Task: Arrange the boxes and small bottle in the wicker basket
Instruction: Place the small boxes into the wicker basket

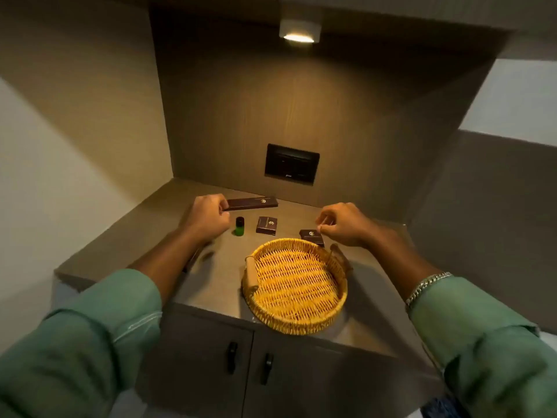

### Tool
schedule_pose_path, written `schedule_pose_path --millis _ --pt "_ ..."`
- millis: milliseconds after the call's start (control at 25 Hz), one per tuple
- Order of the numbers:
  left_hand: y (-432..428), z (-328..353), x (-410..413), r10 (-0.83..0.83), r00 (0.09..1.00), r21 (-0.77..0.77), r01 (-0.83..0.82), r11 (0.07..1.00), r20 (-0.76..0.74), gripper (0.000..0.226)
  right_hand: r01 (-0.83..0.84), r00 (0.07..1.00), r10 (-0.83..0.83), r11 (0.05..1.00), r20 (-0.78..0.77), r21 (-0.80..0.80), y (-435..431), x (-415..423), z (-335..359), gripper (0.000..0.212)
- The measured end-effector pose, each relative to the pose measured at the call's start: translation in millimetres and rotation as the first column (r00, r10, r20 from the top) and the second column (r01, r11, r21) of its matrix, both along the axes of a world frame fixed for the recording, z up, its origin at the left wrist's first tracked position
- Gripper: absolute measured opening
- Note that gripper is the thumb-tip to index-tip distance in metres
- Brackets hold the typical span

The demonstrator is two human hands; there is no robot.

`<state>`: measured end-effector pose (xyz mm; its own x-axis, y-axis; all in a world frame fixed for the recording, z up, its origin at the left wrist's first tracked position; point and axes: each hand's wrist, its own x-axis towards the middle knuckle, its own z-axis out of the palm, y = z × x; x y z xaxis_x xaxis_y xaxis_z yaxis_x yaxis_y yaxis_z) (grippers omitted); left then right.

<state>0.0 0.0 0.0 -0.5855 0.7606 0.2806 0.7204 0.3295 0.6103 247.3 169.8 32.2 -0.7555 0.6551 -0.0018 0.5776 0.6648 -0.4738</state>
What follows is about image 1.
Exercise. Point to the person's right hand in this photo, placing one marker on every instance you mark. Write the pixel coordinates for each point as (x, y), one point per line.
(348, 226)

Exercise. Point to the person's left hand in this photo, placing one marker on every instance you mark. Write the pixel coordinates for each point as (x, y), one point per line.
(206, 219)

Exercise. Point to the small green bottle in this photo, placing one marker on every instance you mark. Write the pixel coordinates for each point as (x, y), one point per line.
(239, 227)

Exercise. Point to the small square brown box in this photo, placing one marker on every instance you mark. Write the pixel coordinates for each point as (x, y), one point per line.
(266, 225)
(311, 237)

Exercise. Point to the long dark brown box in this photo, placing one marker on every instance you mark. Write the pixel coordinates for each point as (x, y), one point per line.
(193, 258)
(252, 203)

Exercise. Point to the round wicker basket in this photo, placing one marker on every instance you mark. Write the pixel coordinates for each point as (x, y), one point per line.
(296, 287)

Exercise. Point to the person's right forearm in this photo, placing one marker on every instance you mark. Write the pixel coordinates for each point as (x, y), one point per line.
(398, 261)

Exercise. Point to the person's left forearm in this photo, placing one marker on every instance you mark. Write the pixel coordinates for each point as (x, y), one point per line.
(167, 263)

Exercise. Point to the person's left green sleeve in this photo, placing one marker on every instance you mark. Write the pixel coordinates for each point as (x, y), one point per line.
(74, 348)

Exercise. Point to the person's green sleeve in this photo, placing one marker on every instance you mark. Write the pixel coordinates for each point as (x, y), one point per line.
(487, 356)
(74, 348)

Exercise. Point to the person's right green sleeve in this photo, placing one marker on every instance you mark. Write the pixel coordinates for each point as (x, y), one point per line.
(487, 356)

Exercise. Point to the person's blue jeans leg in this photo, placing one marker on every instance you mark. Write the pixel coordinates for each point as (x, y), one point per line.
(444, 409)

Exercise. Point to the grey cabinet door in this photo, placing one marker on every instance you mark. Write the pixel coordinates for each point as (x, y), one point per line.
(339, 383)
(196, 370)

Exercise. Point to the white ceiling spotlight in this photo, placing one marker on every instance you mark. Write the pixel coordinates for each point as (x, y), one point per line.
(299, 32)

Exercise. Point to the black wall socket panel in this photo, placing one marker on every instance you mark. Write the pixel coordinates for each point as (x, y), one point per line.
(291, 164)

